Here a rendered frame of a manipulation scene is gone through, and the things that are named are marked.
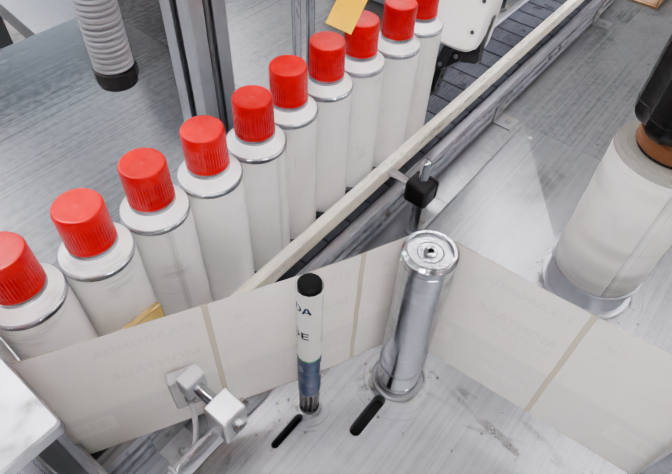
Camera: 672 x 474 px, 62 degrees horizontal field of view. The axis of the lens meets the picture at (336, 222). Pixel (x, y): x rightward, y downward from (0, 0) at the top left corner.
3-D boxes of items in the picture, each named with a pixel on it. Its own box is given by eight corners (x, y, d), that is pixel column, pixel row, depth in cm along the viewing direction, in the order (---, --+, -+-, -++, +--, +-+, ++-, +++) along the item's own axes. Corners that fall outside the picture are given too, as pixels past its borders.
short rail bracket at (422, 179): (415, 245, 67) (431, 173, 58) (395, 233, 68) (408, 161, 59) (429, 230, 69) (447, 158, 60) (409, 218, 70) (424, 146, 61)
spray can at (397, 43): (386, 177, 68) (409, 20, 52) (351, 158, 70) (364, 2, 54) (409, 155, 70) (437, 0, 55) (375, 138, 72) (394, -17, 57)
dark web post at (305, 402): (310, 419, 48) (311, 298, 33) (294, 407, 48) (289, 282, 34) (323, 404, 49) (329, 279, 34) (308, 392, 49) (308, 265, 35)
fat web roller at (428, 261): (403, 413, 48) (442, 291, 34) (361, 381, 50) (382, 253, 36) (431, 375, 51) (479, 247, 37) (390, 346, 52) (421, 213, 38)
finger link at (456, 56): (436, 44, 67) (418, 96, 70) (459, 54, 66) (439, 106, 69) (448, 42, 69) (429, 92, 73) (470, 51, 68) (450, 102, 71)
